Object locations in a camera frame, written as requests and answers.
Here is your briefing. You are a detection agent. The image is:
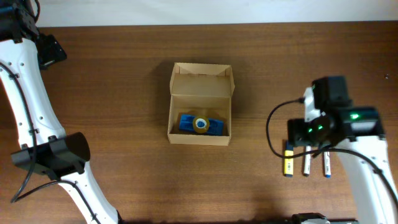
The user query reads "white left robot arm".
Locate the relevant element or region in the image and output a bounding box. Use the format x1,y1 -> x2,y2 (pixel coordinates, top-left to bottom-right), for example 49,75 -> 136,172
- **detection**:
1,0 -> 123,224

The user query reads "yellow tape roll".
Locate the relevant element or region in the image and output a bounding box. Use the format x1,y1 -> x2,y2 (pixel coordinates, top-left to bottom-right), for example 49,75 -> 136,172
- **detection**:
192,116 -> 210,134

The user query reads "yellow highlighter with blue cap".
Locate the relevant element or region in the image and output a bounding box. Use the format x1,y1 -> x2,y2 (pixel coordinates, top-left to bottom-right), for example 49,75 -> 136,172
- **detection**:
284,141 -> 294,177

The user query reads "brown cardboard box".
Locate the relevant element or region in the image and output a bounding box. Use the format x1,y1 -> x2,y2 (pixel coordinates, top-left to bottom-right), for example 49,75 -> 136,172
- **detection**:
167,62 -> 235,146

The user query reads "blue whiteboard duster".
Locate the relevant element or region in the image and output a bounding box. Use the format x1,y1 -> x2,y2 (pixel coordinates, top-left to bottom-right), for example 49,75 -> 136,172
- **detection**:
178,114 -> 224,136

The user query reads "white marker with blue cap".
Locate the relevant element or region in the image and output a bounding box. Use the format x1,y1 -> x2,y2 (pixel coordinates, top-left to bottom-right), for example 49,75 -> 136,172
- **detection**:
323,152 -> 331,178

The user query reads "white marker with black cap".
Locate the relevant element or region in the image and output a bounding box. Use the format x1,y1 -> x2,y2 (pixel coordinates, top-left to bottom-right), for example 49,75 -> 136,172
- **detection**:
303,154 -> 311,177

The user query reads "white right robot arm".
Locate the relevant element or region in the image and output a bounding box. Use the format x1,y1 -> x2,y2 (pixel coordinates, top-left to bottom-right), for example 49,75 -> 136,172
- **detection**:
288,77 -> 397,223

